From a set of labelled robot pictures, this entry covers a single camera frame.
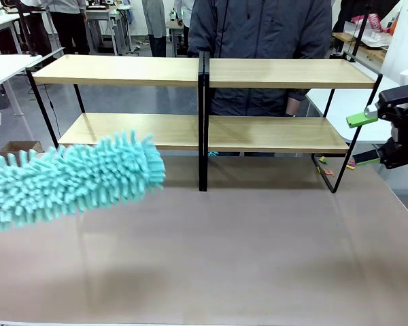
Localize teal chenille duster with handle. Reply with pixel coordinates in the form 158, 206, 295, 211
0, 128, 167, 232

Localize person's left forearm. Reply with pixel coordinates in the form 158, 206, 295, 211
286, 97, 301, 116

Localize white lab table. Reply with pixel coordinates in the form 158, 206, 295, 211
0, 54, 44, 127
0, 12, 31, 55
305, 76, 408, 144

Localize wooden background table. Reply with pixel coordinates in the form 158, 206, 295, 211
333, 32, 390, 62

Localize black stand pole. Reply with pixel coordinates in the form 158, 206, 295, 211
343, 0, 375, 64

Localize pink printed bag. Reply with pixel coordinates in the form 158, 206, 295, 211
369, 12, 385, 31

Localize person in grey jacket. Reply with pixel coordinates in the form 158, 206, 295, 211
186, 0, 334, 158

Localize bystander in long grey coat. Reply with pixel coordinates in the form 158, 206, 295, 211
141, 0, 168, 57

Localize white background desk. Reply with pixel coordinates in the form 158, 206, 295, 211
84, 5, 130, 55

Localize bystander in grey jacket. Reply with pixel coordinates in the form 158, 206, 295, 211
49, 0, 90, 55

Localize cardboard box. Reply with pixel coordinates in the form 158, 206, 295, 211
0, 140, 44, 158

